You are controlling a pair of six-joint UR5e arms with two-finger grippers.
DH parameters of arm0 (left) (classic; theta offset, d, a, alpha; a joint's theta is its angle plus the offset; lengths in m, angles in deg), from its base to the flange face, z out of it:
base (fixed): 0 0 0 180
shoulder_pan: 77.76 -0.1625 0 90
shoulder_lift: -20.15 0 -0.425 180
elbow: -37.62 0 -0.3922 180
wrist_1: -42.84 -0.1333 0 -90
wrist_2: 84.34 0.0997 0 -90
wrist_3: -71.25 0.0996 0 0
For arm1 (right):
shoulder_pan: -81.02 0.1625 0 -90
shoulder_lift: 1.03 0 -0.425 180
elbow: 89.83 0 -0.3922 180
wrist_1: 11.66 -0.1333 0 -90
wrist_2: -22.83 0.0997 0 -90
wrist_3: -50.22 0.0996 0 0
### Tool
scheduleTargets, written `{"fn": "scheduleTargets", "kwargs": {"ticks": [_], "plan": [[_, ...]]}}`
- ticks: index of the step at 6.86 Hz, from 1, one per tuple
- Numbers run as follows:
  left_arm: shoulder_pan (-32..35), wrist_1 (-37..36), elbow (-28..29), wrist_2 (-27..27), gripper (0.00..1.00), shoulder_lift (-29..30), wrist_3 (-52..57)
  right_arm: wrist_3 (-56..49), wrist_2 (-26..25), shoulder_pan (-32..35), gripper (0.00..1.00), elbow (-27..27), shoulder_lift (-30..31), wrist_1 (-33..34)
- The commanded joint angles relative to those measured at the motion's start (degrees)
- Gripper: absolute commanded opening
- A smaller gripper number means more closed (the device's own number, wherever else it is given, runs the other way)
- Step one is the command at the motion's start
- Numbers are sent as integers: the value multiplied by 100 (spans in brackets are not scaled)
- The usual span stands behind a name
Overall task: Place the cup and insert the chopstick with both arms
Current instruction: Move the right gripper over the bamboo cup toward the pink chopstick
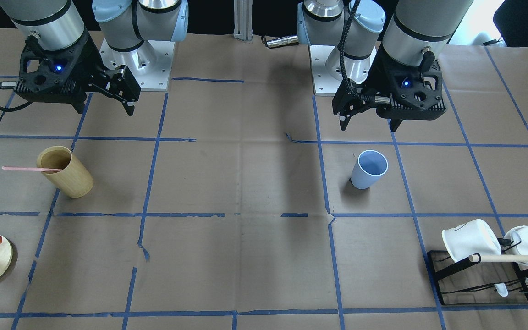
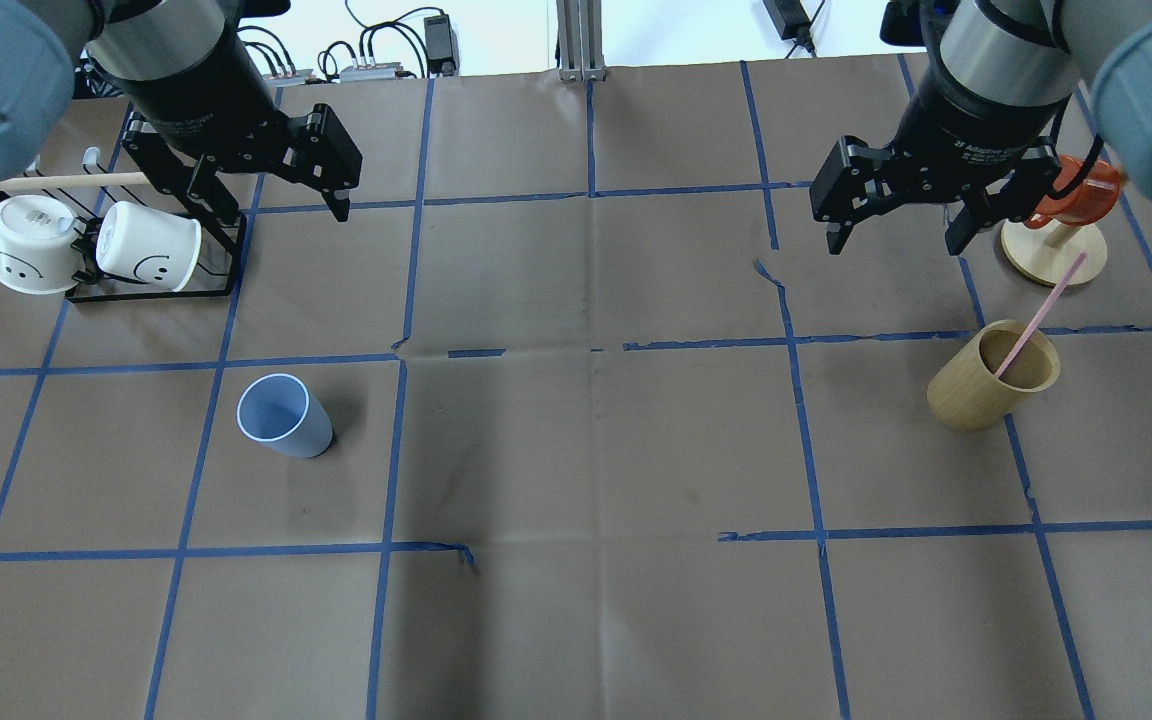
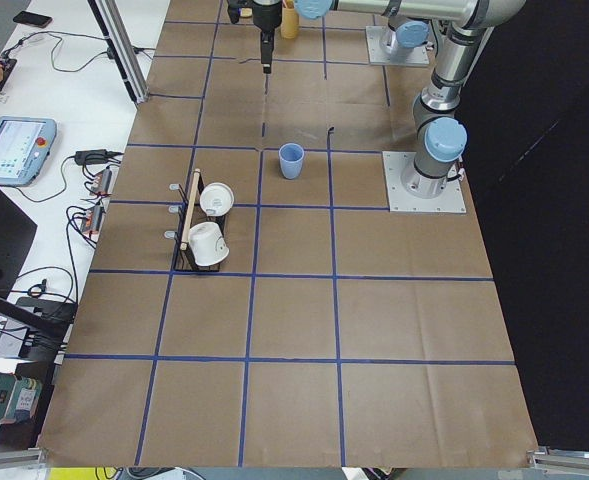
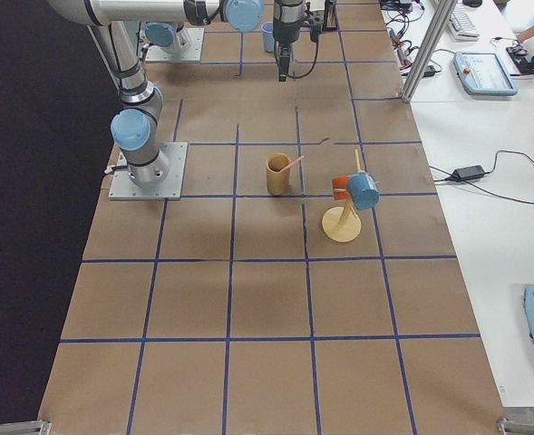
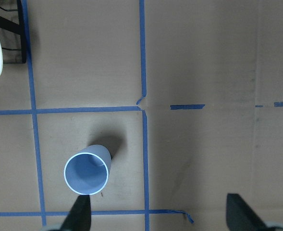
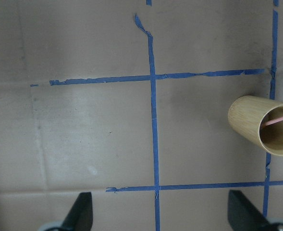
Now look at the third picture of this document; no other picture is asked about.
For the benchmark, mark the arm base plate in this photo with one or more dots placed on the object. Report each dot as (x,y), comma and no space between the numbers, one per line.
(384,49)
(410,192)

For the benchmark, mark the bamboo chopstick holder cup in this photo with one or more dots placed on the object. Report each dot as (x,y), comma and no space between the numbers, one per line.
(290,20)

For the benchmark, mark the black wire cup rack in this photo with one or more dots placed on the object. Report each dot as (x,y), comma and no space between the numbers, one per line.
(190,214)

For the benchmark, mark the white smiley mug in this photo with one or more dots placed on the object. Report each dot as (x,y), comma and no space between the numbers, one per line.
(207,244)

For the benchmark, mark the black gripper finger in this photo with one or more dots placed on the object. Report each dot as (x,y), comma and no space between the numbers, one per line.
(264,51)
(269,50)

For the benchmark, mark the green box device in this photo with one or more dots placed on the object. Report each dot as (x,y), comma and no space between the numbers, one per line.
(19,397)

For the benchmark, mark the aluminium frame post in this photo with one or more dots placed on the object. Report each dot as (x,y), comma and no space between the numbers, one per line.
(111,25)

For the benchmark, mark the brown paper table cover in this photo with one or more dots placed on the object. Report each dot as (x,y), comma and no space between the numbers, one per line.
(336,333)

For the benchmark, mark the orange usb hub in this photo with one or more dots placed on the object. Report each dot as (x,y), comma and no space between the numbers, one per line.
(100,185)
(92,220)

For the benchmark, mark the light blue plastic cup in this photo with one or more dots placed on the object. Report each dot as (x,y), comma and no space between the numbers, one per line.
(291,157)

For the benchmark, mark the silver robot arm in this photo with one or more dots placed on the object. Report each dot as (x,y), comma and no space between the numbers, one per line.
(401,41)
(441,138)

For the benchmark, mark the black smartphone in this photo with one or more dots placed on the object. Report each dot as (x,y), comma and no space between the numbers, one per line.
(32,19)

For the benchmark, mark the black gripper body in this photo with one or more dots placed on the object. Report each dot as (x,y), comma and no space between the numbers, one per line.
(265,15)

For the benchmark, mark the black power adapter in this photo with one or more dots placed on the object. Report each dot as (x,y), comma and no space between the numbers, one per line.
(91,157)

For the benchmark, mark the teach pendant tablet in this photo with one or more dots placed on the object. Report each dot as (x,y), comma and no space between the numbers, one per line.
(25,144)

